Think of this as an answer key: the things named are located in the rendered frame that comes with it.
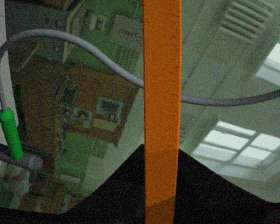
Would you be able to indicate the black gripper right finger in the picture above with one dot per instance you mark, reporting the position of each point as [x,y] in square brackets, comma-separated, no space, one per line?
[203,197]

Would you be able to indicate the orange handle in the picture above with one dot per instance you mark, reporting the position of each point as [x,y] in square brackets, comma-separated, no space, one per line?
[162,83]

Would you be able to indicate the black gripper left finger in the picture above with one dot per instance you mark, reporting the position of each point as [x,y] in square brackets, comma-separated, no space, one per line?
[120,200]

